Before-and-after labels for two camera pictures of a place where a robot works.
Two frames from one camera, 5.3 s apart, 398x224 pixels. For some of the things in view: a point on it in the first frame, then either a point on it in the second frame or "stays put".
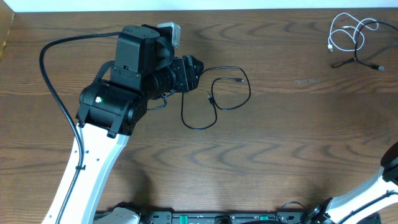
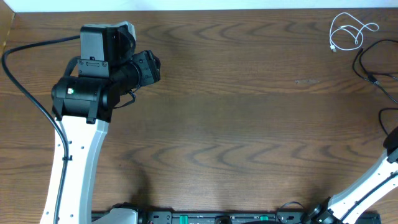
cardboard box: x=7 y=16 stays put
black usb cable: x=212 y=99 -> x=380 y=119
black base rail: x=240 y=217 stays put
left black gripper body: x=189 y=73 -> x=148 y=67
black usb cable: x=382 y=68 -> x=370 y=77
